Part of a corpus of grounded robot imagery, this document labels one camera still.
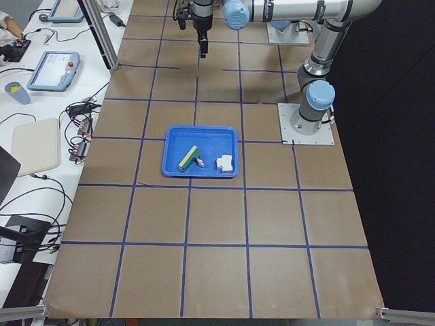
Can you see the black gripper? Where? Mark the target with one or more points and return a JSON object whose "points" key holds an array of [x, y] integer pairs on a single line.
{"points": [[201, 22]]}

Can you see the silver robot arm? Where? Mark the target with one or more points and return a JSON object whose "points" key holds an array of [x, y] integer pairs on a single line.
{"points": [[337, 16], [299, 24]]}

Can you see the black power adapter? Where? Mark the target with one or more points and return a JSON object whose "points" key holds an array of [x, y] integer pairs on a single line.
{"points": [[116, 20]]}

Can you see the clear plastic bag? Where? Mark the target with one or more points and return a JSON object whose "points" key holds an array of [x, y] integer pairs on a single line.
{"points": [[112, 5]]}

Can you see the blue plastic tray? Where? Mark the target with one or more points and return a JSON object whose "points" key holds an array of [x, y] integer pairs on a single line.
{"points": [[213, 142]]}

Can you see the green yellow terminal block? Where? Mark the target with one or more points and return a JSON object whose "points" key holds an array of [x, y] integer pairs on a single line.
{"points": [[193, 155]]}

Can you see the far blue teach pendant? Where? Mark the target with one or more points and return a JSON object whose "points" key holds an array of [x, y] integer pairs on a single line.
{"points": [[65, 11]]}

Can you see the blue teach pendant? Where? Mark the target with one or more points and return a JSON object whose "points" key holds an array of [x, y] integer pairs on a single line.
{"points": [[54, 71], [65, 11]]}

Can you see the white circuit breaker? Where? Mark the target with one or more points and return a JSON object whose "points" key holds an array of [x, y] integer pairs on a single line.
{"points": [[224, 164]]}

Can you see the near blue teach pendant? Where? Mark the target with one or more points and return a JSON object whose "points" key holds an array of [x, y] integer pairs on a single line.
{"points": [[54, 71]]}

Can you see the black electronics box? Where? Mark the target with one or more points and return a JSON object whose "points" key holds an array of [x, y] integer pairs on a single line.
{"points": [[15, 51]]}

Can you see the grey cup with yellow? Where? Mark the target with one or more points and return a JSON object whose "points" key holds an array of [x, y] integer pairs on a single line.
{"points": [[17, 92]]}

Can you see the beige pad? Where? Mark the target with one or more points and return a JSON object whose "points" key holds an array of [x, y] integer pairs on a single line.
{"points": [[36, 146]]}

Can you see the black laptop corner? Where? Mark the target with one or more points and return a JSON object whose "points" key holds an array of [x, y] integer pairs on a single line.
{"points": [[9, 169]]}

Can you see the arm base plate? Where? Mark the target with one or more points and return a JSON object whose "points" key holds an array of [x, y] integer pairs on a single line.
{"points": [[290, 36], [297, 131]]}

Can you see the aluminium frame post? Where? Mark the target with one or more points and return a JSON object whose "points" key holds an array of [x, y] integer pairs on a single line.
{"points": [[95, 22]]}

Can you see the circuit board with wires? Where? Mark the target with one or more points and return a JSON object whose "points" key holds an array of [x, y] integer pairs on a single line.
{"points": [[80, 115]]}

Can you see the black device with cables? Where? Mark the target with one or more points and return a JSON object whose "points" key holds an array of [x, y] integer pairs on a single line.
{"points": [[22, 237]]}

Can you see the left corner aluminium bracket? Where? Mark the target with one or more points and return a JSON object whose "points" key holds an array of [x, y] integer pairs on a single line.
{"points": [[18, 313]]}

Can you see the corner aluminium bracket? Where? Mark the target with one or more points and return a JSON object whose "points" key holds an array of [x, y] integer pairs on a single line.
{"points": [[18, 313], [406, 316]]}

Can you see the right corner aluminium bracket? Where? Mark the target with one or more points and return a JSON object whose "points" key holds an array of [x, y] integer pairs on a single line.
{"points": [[406, 316]]}

